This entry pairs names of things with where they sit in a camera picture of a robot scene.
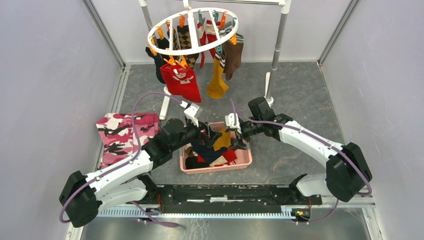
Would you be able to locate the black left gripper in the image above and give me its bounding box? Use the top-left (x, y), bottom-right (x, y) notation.
top-left (170, 116), bottom-right (222, 152)

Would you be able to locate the yellow cloth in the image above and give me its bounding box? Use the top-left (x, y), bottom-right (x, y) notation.
top-left (207, 52), bottom-right (229, 99)

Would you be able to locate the red cloth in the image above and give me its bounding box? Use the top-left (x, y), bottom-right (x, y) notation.
top-left (160, 63), bottom-right (202, 103)

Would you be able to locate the black sock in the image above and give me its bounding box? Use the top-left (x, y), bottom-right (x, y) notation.
top-left (145, 38), bottom-right (170, 85)

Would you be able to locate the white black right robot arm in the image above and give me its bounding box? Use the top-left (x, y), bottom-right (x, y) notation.
top-left (224, 97), bottom-right (373, 204)

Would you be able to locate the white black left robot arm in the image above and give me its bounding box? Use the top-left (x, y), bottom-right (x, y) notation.
top-left (59, 118), bottom-right (222, 228)

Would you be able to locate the orange clothes clip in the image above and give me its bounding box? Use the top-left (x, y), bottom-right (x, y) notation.
top-left (163, 55), bottom-right (188, 69)
top-left (228, 34), bottom-right (237, 45)

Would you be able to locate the teal clothes clip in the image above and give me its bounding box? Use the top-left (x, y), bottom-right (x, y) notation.
top-left (214, 44), bottom-right (225, 56)

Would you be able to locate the white round clip hanger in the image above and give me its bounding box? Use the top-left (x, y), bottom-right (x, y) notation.
top-left (146, 0), bottom-right (239, 56)

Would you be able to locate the pink perforated plastic basket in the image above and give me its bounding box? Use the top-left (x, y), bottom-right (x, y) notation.
top-left (179, 141), bottom-right (253, 175)

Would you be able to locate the navy blue sock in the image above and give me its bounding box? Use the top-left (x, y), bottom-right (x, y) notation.
top-left (190, 142), bottom-right (228, 164)

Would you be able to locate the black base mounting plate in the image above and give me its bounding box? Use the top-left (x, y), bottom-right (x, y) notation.
top-left (137, 184), bottom-right (323, 214)

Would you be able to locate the brown striped sock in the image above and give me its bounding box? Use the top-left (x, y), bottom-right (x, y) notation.
top-left (223, 33), bottom-right (244, 81)

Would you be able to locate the pink camouflage folded cloth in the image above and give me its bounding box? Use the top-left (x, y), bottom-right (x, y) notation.
top-left (95, 113), bottom-right (160, 169)

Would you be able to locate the red white santa sock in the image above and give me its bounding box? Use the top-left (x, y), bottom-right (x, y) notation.
top-left (197, 20), bottom-right (217, 69)

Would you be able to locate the argyle brown yellow sock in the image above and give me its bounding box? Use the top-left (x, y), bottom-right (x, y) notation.
top-left (177, 25), bottom-right (199, 69)

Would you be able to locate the white metal drying rack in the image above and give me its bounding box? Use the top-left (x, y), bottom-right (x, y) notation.
top-left (138, 0), bottom-right (292, 121)

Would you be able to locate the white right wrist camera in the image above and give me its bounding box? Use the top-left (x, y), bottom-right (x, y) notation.
top-left (224, 113), bottom-right (242, 134)

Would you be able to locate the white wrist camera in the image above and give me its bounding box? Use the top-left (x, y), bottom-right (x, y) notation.
top-left (224, 113), bottom-right (242, 134)
top-left (180, 101), bottom-right (203, 127)

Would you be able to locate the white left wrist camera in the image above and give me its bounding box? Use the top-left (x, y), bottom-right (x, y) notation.
top-left (180, 101), bottom-right (203, 127)

